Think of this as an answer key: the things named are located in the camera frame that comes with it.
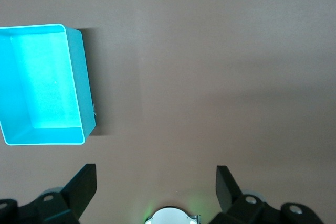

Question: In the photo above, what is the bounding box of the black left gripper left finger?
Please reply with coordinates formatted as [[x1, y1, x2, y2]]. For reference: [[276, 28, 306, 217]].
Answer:
[[0, 163, 98, 224]]

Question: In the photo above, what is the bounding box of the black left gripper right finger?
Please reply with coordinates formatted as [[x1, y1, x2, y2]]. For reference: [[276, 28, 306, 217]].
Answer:
[[209, 165, 322, 224]]

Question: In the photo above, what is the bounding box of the teal plastic storage box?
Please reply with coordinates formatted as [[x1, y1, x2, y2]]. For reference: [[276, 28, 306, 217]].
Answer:
[[0, 23, 97, 146]]

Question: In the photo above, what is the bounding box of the brown table mat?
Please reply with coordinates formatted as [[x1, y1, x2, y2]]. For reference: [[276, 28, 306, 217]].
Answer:
[[0, 0, 336, 224]]

